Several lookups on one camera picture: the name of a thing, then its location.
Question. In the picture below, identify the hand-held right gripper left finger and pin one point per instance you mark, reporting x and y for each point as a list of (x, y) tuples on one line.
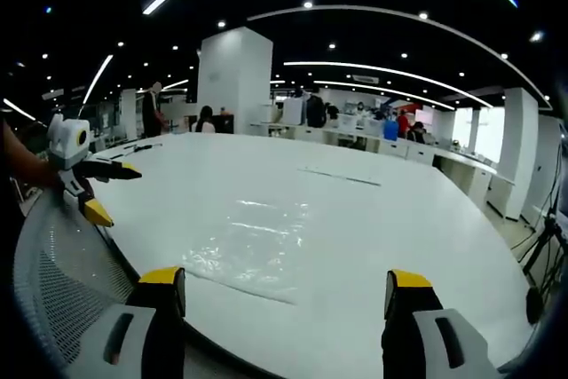
[(133, 334)]

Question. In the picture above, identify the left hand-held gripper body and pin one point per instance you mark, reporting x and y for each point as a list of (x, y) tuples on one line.
[(66, 141)]

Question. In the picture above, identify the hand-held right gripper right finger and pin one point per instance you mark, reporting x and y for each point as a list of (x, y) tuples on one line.
[(426, 339)]

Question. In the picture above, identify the clear food packaging bag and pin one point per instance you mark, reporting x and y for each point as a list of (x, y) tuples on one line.
[(253, 250)]

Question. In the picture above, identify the dark tools on table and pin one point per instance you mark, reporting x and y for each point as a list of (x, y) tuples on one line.
[(137, 148)]

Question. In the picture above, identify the grey mesh chair back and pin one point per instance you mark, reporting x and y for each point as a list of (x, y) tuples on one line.
[(57, 272)]

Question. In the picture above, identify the black monitor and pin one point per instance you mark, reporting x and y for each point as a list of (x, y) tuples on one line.
[(223, 124)]

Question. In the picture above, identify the white square pillar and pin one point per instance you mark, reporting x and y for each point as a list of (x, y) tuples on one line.
[(517, 152), (235, 81)]

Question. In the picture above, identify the black tripod stand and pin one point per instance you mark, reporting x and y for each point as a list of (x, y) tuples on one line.
[(548, 237)]

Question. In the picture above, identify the white counter desk row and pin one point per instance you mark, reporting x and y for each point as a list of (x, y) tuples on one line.
[(444, 161)]

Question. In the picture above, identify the thin flat strip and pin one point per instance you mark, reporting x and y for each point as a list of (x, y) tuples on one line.
[(339, 177)]

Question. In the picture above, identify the blue container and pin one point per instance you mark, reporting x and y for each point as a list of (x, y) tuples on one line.
[(390, 130)]

